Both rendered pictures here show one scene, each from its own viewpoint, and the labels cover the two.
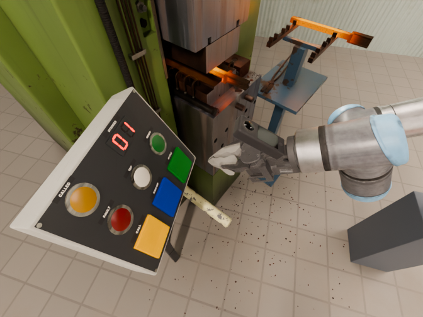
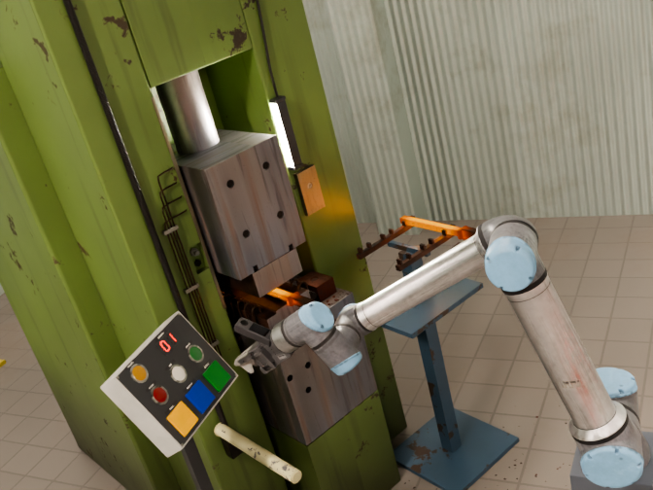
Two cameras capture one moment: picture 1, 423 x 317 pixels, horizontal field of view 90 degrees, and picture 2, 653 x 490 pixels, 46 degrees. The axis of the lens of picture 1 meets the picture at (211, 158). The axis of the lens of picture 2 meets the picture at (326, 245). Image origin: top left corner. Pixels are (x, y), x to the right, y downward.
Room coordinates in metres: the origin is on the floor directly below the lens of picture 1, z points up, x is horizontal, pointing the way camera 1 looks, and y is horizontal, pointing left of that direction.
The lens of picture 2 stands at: (-1.48, -0.87, 2.24)
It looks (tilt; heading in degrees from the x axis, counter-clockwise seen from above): 24 degrees down; 16
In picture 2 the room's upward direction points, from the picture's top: 15 degrees counter-clockwise
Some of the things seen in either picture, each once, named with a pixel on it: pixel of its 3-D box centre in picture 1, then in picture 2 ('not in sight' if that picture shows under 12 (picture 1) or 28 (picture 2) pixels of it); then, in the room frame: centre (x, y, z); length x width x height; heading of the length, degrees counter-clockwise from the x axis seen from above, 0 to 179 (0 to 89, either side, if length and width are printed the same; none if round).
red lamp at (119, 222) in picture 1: (121, 219); (159, 395); (0.14, 0.18, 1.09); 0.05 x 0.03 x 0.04; 142
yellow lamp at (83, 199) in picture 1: (83, 199); (139, 373); (0.15, 0.22, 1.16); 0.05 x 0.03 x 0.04; 142
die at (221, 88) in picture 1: (184, 69); (255, 297); (0.88, 0.12, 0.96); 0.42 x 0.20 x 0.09; 52
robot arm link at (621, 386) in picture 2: not in sight; (609, 403); (0.31, -1.03, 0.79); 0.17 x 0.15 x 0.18; 172
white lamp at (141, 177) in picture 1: (141, 177); (178, 373); (0.24, 0.16, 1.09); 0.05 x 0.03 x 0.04; 142
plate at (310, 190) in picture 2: not in sight; (309, 190); (1.08, -0.14, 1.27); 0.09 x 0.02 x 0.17; 142
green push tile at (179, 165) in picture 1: (179, 165); (216, 376); (0.33, 0.09, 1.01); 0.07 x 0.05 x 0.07; 167
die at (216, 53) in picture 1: (180, 32); (243, 261); (0.88, 0.12, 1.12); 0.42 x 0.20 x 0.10; 52
